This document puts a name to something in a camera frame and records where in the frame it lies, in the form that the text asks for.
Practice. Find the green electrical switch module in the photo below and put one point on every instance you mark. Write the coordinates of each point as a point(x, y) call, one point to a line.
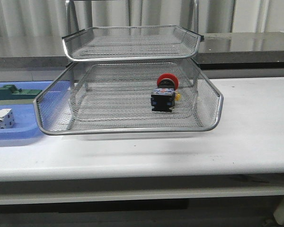
point(11, 95)

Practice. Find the white circuit breaker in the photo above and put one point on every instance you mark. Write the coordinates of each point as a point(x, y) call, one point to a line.
point(6, 118)

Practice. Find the red emergency stop button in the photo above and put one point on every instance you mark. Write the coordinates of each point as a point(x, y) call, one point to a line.
point(164, 97)

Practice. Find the silver mesh tray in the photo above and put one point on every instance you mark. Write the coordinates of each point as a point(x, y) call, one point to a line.
point(54, 116)
point(124, 43)
point(112, 106)

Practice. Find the grey stone counter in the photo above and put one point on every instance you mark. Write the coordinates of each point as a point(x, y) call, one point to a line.
point(218, 51)

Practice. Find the silver metal rack frame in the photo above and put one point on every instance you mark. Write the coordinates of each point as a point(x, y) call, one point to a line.
point(71, 14)

